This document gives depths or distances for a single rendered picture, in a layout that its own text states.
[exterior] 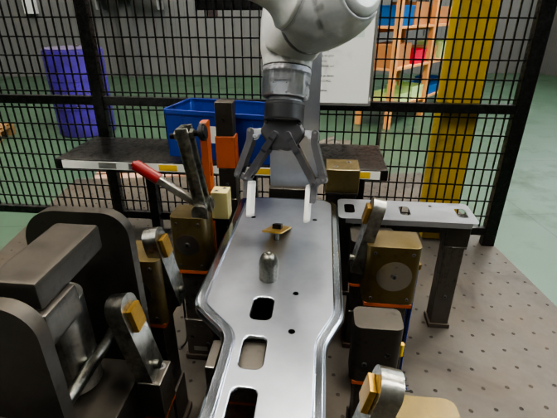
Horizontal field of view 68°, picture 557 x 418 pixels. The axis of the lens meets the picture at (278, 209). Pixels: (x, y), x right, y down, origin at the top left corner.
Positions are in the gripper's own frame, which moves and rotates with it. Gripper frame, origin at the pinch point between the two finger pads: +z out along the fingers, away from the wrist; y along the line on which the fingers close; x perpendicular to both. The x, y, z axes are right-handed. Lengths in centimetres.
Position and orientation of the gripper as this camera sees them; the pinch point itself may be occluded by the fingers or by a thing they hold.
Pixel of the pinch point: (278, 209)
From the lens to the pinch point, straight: 78.8
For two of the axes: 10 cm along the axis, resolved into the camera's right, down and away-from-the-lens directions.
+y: 9.6, 0.9, -2.6
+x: 2.6, -0.9, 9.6
